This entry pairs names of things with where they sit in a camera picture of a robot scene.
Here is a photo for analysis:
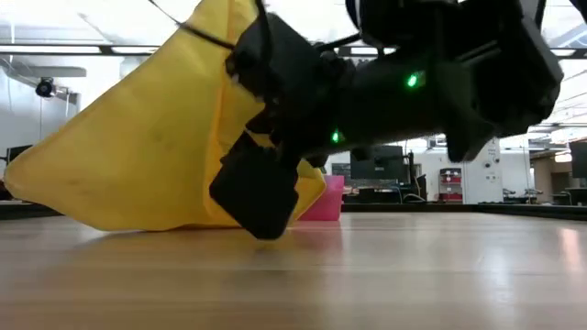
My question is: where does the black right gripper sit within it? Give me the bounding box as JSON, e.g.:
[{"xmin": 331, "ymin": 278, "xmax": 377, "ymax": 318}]
[{"xmin": 225, "ymin": 13, "xmax": 497, "ymax": 169}]

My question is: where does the yellow microfiber towel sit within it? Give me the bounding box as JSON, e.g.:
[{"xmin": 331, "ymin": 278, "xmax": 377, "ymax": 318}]
[{"xmin": 3, "ymin": 0, "xmax": 328, "ymax": 233}]

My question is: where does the black computer monitor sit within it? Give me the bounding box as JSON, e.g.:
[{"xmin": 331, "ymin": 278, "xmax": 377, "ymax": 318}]
[
  {"xmin": 349, "ymin": 145, "xmax": 405, "ymax": 182},
  {"xmin": 5, "ymin": 144, "xmax": 35, "ymax": 164},
  {"xmin": 568, "ymin": 139, "xmax": 587, "ymax": 180}
]

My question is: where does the pink translucent plastic bin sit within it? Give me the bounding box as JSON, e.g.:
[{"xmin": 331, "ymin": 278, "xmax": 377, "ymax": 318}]
[{"xmin": 298, "ymin": 174, "xmax": 346, "ymax": 223}]

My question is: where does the red drawer storage cabinet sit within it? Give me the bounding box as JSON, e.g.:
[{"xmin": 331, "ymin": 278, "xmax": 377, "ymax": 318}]
[{"xmin": 438, "ymin": 167, "xmax": 464, "ymax": 204}]

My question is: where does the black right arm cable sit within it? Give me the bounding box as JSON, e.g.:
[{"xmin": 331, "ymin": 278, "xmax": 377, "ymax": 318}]
[{"xmin": 146, "ymin": 0, "xmax": 238, "ymax": 51}]

